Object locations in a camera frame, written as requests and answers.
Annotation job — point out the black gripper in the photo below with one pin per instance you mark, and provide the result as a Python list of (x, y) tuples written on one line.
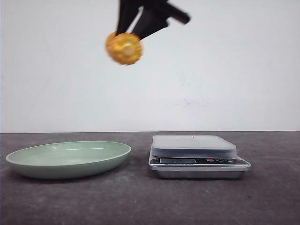
[(153, 18)]

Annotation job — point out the yellow corn cob piece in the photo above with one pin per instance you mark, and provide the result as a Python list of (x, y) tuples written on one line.
[(124, 48)]

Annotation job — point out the silver digital kitchen scale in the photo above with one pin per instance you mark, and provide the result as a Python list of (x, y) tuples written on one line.
[(195, 157)]

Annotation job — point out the light green oval plate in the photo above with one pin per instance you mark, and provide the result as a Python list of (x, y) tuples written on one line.
[(68, 160)]

